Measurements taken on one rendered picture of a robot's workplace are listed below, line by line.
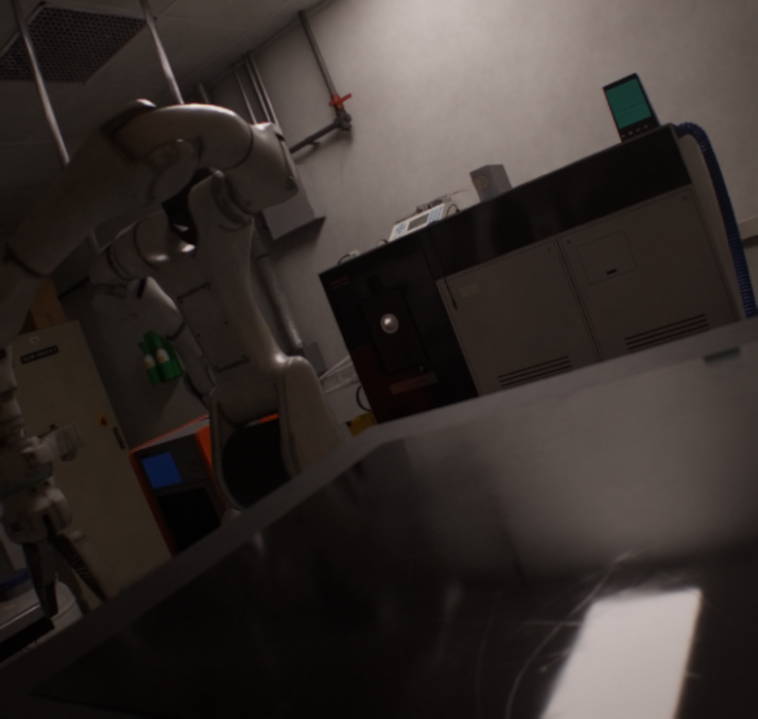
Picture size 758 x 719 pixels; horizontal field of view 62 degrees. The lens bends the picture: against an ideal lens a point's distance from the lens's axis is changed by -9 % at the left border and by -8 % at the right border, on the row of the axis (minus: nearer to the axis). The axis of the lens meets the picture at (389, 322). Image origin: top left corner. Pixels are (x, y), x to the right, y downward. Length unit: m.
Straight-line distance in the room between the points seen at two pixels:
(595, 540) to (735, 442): 0.06
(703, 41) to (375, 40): 1.52
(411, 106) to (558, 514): 3.17
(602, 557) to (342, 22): 3.47
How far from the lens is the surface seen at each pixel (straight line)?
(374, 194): 3.46
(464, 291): 2.04
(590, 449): 0.28
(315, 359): 3.76
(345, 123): 3.44
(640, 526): 0.20
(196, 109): 0.86
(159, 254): 1.27
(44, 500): 0.88
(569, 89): 3.09
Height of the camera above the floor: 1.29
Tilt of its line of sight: 2 degrees down
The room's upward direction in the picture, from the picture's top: 21 degrees counter-clockwise
